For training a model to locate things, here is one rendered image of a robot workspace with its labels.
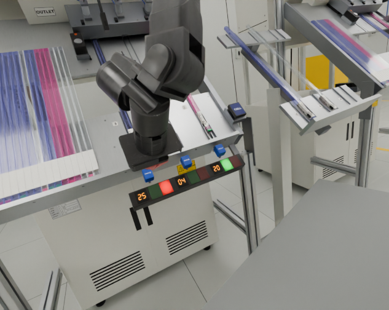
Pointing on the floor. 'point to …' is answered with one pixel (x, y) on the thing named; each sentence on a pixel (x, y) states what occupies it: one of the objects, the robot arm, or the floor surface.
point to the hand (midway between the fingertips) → (151, 165)
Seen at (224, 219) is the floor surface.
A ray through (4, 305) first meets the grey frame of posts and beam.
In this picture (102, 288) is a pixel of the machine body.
